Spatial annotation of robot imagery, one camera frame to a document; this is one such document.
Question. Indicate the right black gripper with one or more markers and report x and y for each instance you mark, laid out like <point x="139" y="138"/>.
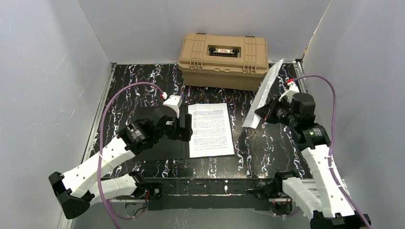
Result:
<point x="269" y="109"/>

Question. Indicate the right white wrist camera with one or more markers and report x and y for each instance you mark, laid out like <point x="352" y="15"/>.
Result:
<point x="292" y="90"/>

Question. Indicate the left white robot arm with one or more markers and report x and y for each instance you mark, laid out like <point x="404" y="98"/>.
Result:
<point x="81" y="187"/>

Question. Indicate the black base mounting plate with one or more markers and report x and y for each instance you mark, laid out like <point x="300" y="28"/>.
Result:
<point x="218" y="193"/>

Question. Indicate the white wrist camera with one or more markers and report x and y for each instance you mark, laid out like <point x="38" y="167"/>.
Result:
<point x="172" y="101"/>
<point x="292" y="90"/>

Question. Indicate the white A4 file folder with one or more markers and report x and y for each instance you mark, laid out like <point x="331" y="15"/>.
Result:
<point x="168" y="149"/>

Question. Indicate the tan plastic toolbox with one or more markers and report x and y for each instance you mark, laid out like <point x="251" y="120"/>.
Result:
<point x="223" y="61"/>

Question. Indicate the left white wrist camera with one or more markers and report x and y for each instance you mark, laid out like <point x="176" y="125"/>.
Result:
<point x="172" y="101"/>

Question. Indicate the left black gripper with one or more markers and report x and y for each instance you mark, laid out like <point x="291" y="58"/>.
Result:
<point x="185" y="127"/>

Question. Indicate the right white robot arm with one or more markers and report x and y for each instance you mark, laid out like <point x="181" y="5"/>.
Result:
<point x="332" y="207"/>

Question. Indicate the printed paper sheet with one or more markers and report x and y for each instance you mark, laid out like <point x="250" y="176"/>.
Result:
<point x="212" y="133"/>
<point x="252" y="119"/>

